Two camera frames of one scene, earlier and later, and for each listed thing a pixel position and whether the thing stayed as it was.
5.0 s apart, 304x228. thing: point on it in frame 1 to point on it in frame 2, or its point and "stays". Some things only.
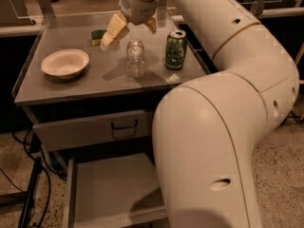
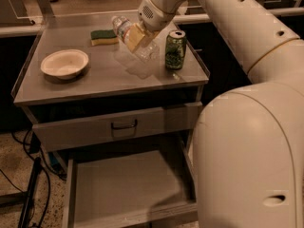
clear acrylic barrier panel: (34, 1) stays
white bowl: (66, 64) stays
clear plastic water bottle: (136, 59) to (147, 49)
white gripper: (137, 9) to (154, 16)
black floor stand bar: (30, 193) stays
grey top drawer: (91, 129) stays
